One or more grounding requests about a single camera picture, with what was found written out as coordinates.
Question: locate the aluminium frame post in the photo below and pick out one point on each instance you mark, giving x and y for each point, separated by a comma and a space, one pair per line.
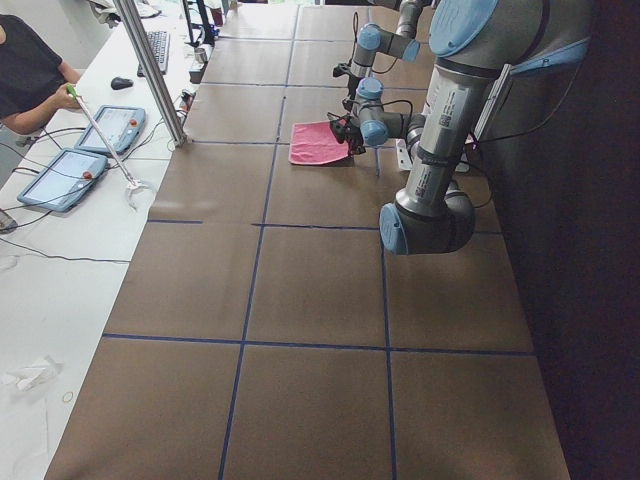
138, 37

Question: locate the metal cup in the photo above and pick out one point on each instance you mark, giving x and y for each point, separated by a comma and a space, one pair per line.
200, 55

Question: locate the blue teach pendant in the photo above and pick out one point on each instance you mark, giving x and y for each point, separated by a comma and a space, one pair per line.
120, 124
64, 181

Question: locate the black computer mouse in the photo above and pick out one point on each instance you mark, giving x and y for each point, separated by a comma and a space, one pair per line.
119, 83

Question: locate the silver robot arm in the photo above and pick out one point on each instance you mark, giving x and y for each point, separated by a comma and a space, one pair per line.
371, 40
472, 41

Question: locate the green handled reacher grabber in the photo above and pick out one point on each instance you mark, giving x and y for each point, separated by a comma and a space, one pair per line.
134, 184

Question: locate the person in black shirt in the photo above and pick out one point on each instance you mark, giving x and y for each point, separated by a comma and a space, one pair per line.
34, 78

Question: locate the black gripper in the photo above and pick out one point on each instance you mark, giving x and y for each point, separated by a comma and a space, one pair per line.
353, 134
351, 84

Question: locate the crumpled white tissue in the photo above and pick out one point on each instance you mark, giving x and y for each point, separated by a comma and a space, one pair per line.
40, 371

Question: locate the near blue teach pendant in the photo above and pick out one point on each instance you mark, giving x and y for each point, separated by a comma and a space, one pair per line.
64, 181

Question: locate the far blue teach pendant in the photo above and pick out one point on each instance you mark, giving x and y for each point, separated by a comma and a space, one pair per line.
120, 124

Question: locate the pink towel with grey trim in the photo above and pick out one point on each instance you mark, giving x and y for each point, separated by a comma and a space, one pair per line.
314, 144

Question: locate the black keyboard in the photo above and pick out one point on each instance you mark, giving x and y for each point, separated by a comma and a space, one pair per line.
159, 42

